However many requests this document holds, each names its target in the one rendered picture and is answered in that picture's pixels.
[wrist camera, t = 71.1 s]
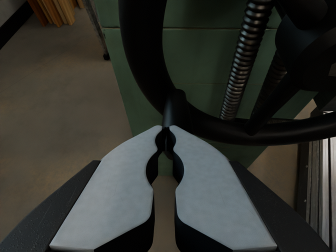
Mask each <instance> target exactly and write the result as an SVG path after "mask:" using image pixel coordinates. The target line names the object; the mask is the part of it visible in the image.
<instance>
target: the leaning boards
mask: <svg viewBox="0 0 336 252"><path fill-rule="evenodd" d="M27 1H28V3H29V5H30V6H31V8H32V10H33V11H34V13H35V15H36V16H37V18H38V20H39V21H40V23H41V25H42V26H43V27H45V26H46V25H47V24H48V22H49V23H50V24H52V23H54V24H56V25H57V27H58V28H60V26H61V25H62V24H63V23H64V24H69V25H71V26H72V25H73V23H74V22H75V17H74V15H75V11H74V9H75V7H76V6H77V2H78V4H79V7H80V8H85V6H84V4H83V1H82V0H77V2H76V0H27Z"/></svg>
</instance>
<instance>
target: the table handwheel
mask: <svg viewBox="0 0 336 252"><path fill-rule="evenodd" d="M166 5H167V0H118V14H119V25H120V33H121V39H122V44H123V48H124V52H125V56H126V59H127V62H128V65H129V67H130V70H131V72H132V75H133V77H134V79H135V81H136V83H137V85H138V87H139V88H140V90H141V92H142V93H143V95H144V96H145V97H146V99H147V100H148V101H149V102H150V104H151V105H152V106H153V107H154V108H155V109H156V110H157V111H158V112H159V113H160V114H161V115H162V116H163V114H164V108H165V103H166V98H167V93H168V92H169V91H170V90H173V89H176V87H175V86H174V84H173V82H172V80H171V78H170V75H169V73H168V70H167V67H166V63H165V58H164V52H163V23H164V16H165V9H166ZM274 7H275V9H276V11H277V12H278V14H279V16H280V18H281V23H280V24H279V26H278V28H277V31H276V34H275V46H276V49H277V51H278V53H279V56H280V58H281V60H282V62H283V65H284V67H285V69H286V71H287V73H286V74H285V76H284V77H283V78H282V80H281V81H280V82H279V83H278V85H277V86H276V87H275V89H274V90H273V91H272V92H271V94H270V95H269V96H268V98H267V99H266V100H265V101H264V103H263V104H262V105H261V106H260V107H259V108H258V110H257V111H256V112H255V113H254V114H253V115H252V117H251V118H250V119H249V120H248V121H247V122H246V123H240V122H233V121H228V120H224V119H220V118H217V117H214V116H212V115H209V114H207V113H205V112H203V111H201V110H199V109H197V108H196V107H194V106H193V105H192V104H190V103H189V102H188V101H187V103H188V107H189V111H190V116H191V121H192V127H193V134H194V135H196V136H198V137H201V138H204V139H207V140H211V141H215V142H219V143H225V144H231V145H239V146H282V145H292V144H300V143H307V142H313V141H319V140H324V139H329V138H333V137H336V111H333V112H330V113H326V114H322V115H318V116H314V117H310V118H305V119H300V120H294V121H288V122H280V123H267V122H268V121H269V120H270V119H271V118H272V117H273V115H274V114H275V113H276V112H277V111H278V110H279V109H280V108H281V107H282V106H284V105H285V104H286V103H287V102H288V101H289V100H290V99H291V98H292V97H293V96H294V95H295V94H296V93H297V92H298V91H299V90H304V91H311V92H330V91H336V0H275V1H274Z"/></svg>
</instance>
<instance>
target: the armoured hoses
mask: <svg viewBox="0 0 336 252"><path fill-rule="evenodd" d="M274 1H275V0H248V1H247V2H246V6H247V8H246V9H245V10H244V13H245V15H244V16H243V18H242V19H243V22H242V23H241V27H242V28H241V29H240V30H239V32H240V34H239V36H238V41H237V42H236V43H237V46H236V47H235V49H236V50H235V52H234V57H233V61H232V66H231V70H230V71H229V72H230V74H229V78H228V82H227V86H226V90H225V93H224V97H223V102H222V106H221V109H220V114H219V119H223V120H227V121H231V122H237V123H246V122H247V121H248V120H249V119H246V118H237V117H236V115H237V112H238V109H239V107H240V104H241V101H242V98H243V95H244V92H245V88H246V86H247V83H248V80H249V77H250V75H251V71H252V68H253V66H254V62H255V61H256V60H255V59H256V57H257V53H258V51H259V47H260V46H261V42H262V40H263V36H264V34H265V30H266V28H267V23H268V22H269V20H270V19H269V17H270V15H271V14H272V11H271V10H272V9H273V7H274V6H275V4H274ZM267 72H268V73H267V74H266V77H265V79H264V82H263V85H262V87H261V90H260V92H259V95H258V97H257V100H256V102H255V105H254V108H253V110H252V113H251V116H250V118H251V117H252V115H253V114H254V113H255V112H256V111H257V110H258V109H259V107H260V106H261V105H262V104H263V103H264V102H265V100H266V99H267V98H268V96H269V95H270V94H271V93H272V91H273V90H274V89H275V87H276V86H277V85H278V84H279V82H280V81H281V80H282V78H283V77H284V76H285V74H286V73H287V71H286V68H285V66H284V64H283V62H282V59H281V57H280V55H279V53H278V50H276V51H275V55H274V56H273V60H272V61H271V64H270V66H269V69H268V71H267ZM297 120H300V119H287V118H273V117H272V118H271V119H270V120H269V121H268V122H267V123H266V124H273V123H283V122H291V121H297Z"/></svg>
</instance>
